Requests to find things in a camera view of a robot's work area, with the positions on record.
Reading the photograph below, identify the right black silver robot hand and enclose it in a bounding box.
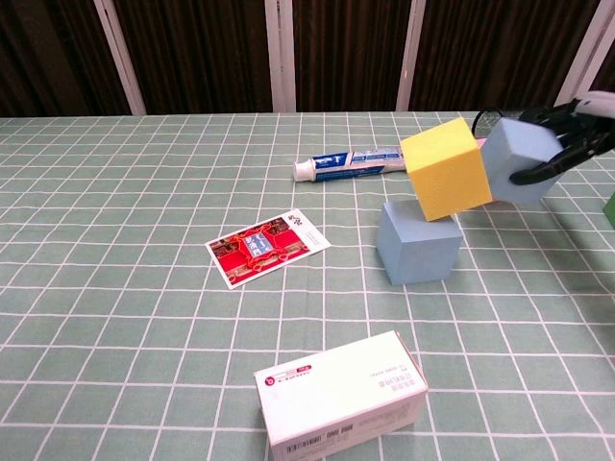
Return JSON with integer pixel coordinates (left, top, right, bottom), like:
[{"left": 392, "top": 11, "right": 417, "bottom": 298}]
[{"left": 510, "top": 90, "right": 615, "bottom": 187}]

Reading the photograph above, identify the green checked tablecloth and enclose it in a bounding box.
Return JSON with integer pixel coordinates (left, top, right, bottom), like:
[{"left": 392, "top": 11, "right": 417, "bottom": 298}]
[{"left": 0, "top": 109, "right": 615, "bottom": 461}]

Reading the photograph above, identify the red blue postcard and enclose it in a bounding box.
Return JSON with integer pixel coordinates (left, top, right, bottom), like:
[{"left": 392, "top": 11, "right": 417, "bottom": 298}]
[{"left": 204, "top": 207, "right": 332, "bottom": 291}]

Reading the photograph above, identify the white screen frame post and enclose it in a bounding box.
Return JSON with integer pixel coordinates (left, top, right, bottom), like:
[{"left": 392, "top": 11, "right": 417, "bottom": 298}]
[
  {"left": 263, "top": 0, "right": 297, "bottom": 114},
  {"left": 552, "top": 0, "right": 615, "bottom": 109},
  {"left": 396, "top": 0, "right": 427, "bottom": 112},
  {"left": 93, "top": 0, "right": 148, "bottom": 116}
]

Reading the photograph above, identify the white cardboard box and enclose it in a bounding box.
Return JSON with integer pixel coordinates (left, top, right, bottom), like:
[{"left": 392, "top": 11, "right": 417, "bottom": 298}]
[{"left": 253, "top": 329, "right": 430, "bottom": 461}]

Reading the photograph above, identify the blue foam cube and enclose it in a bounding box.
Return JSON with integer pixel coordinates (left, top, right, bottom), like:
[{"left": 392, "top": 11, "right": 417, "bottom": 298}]
[
  {"left": 376, "top": 199, "right": 465, "bottom": 287},
  {"left": 480, "top": 117, "right": 571, "bottom": 206}
]

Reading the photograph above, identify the yellow foam cube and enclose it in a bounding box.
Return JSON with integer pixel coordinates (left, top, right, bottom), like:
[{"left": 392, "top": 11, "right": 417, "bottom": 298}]
[{"left": 399, "top": 116, "right": 495, "bottom": 223}]

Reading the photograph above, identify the blue white toothpaste tube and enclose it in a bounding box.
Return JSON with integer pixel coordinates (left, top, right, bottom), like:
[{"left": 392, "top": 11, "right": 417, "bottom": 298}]
[{"left": 292, "top": 146, "right": 407, "bottom": 182}]

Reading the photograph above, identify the black mesh pen holder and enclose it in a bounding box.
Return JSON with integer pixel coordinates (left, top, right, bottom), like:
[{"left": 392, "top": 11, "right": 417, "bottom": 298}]
[{"left": 472, "top": 107, "right": 554, "bottom": 135}]

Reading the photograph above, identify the dark brown curtain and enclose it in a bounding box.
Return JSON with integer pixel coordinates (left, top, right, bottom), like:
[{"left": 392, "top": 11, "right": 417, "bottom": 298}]
[{"left": 0, "top": 0, "right": 615, "bottom": 118}]

